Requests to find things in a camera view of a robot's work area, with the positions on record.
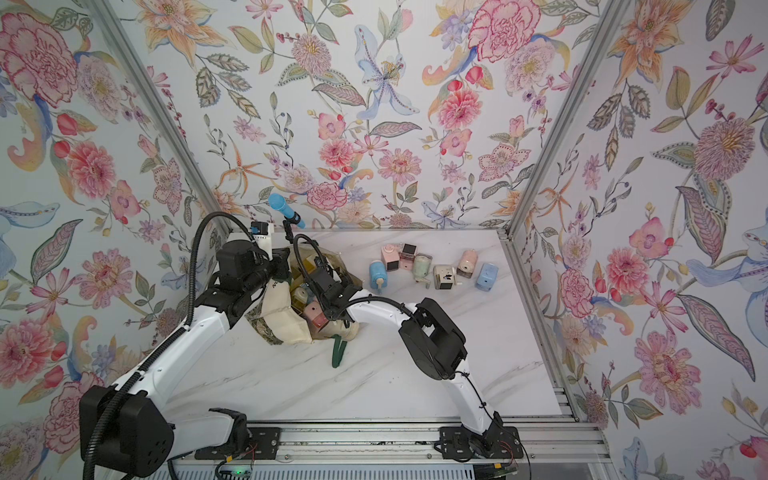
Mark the pink round pencil sharpener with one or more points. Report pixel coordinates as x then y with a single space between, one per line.
467 263

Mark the light blue pencil sharpener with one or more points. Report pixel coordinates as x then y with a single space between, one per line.
378 276

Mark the blue cube pencil sharpener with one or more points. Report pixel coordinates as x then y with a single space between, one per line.
487 277

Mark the large pink pencil sharpener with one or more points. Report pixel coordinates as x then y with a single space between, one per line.
390 257

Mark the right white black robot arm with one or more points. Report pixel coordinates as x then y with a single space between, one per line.
437 347

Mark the cream pencil sharpener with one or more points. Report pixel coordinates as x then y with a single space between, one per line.
445 277

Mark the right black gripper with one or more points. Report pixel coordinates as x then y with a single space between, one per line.
348 284

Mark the pink square pencil sharpener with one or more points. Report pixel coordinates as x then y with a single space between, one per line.
313 313

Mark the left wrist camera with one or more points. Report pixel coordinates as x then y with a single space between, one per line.
262 233

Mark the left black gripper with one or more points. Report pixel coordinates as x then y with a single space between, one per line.
281 261

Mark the black microphone stand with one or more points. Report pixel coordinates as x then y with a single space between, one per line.
290 231

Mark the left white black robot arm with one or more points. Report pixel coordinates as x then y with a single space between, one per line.
123 426

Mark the small pink pencil sharpener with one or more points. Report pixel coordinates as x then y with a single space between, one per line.
407 254

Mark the mint green pencil sharpener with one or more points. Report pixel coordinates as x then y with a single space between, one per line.
421 269

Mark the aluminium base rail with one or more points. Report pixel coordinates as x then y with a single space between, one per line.
540 447

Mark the cream green tote bag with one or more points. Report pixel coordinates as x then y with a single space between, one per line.
278 317

